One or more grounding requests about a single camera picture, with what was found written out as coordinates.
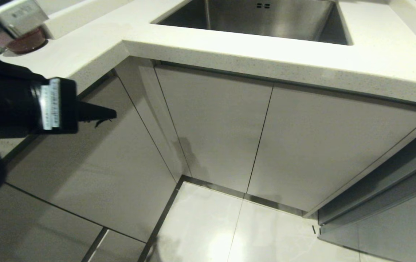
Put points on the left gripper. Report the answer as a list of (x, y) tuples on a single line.
[(15, 105)]

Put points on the narrow grey corner panel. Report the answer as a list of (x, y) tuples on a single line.
[(149, 109)]

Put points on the large grey cabinet door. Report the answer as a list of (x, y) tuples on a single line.
[(106, 171)]

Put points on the brown round cup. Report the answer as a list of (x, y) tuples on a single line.
[(27, 43)]

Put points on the grey under-sink cabinet door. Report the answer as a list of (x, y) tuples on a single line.
[(324, 149), (215, 127)]

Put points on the grey lower cabinet door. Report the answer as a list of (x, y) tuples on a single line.
[(29, 229)]

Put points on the small grey cabinet door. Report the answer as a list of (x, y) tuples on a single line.
[(118, 249)]

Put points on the metal kickboard strip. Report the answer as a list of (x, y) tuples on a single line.
[(244, 197)]

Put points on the stainless steel sink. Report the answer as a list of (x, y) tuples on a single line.
[(266, 20)]

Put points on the dark grey drawer front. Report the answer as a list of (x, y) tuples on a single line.
[(386, 207)]

